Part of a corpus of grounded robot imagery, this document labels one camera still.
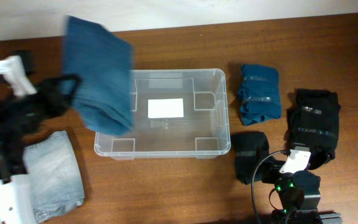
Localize dark blue jeans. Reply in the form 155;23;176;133
61;16;134;136

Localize small black taped garment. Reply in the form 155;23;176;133
231;131;270;185

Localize large black taped garment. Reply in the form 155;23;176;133
287;89;341;170

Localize light blue jeans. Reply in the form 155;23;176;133
24;131;85;223

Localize teal taped shirt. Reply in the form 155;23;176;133
237;64;282;126

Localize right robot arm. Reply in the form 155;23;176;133
260;159;343;224

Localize clear plastic storage container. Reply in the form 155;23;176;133
94;68;231;160

